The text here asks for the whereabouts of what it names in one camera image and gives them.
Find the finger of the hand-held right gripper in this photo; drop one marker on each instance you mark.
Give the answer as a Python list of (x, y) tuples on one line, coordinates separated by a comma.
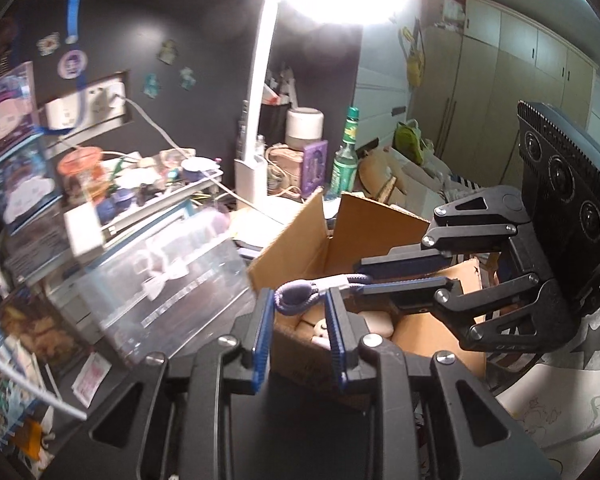
[(405, 291), (405, 265)]

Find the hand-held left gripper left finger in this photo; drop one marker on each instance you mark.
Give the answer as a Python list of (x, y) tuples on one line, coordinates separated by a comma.
[(262, 340)]

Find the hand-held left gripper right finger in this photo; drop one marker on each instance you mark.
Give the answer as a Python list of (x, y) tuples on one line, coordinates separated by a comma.
[(336, 340)]

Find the small cream toy figure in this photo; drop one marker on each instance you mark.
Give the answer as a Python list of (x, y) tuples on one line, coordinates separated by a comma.
[(321, 331)]

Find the white earbuds case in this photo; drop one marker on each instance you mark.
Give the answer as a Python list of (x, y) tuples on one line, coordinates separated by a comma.
[(377, 321)]

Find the cardboard box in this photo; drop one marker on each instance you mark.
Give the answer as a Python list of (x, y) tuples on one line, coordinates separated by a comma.
[(300, 240)]

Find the clear zip bag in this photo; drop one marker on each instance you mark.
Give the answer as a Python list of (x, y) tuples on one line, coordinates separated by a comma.
[(170, 280)]

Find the green glass bottle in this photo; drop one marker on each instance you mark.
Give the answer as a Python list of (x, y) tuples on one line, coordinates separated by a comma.
[(345, 165)]

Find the green bag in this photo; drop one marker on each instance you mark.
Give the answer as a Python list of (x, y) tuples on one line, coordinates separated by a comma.
[(410, 142)]

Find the purple box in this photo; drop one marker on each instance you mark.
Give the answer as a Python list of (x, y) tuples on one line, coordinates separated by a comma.
[(315, 167)]

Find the white cylinder humidifier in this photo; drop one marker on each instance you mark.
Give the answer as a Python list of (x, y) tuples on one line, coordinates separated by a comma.
[(305, 127)]

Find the white packet red print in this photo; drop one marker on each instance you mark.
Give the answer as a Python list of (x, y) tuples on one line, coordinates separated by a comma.
[(91, 380)]

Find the white cluttered tray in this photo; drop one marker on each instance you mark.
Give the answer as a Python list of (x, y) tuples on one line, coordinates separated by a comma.
[(150, 195)]

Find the star printed bedding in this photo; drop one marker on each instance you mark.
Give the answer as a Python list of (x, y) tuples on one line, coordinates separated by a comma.
[(570, 390)]

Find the black pen holder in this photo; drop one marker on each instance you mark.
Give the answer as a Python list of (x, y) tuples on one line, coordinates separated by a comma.
[(275, 120)]

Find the yellow hanging bag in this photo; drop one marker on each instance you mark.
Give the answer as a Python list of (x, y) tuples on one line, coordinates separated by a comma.
[(414, 60)]

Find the white desk lamp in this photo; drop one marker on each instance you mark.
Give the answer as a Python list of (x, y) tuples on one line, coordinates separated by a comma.
[(260, 110)]

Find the small white carton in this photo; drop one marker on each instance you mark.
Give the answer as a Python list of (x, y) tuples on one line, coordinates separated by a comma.
[(82, 227)]

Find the snack print card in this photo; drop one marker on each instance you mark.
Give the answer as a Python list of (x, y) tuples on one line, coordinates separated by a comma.
[(40, 332)]

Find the orange lidded cup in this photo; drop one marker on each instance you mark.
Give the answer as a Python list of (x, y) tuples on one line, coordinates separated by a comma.
[(82, 170)]

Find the blue cartoon printed box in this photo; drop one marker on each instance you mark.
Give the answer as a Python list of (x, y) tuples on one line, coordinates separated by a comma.
[(5, 400)]

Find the pale blue figure sticker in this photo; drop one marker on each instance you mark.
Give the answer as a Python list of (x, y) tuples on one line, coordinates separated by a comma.
[(188, 78)]

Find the teal figure sticker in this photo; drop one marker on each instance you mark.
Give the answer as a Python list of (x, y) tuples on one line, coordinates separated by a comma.
[(152, 86)]

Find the blue cartoon tin box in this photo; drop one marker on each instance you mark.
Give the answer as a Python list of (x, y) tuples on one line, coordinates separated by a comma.
[(20, 185)]

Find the cream figure sticker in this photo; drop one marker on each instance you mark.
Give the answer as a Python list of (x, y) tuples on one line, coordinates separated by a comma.
[(168, 52)]

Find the round portrait sticker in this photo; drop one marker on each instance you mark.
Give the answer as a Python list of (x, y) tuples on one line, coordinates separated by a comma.
[(71, 64)]

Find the white bear sticker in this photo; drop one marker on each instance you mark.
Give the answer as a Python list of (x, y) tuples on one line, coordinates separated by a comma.
[(49, 44)]

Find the white wall socket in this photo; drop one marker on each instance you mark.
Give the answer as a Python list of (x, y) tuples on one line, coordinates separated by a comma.
[(90, 105)]

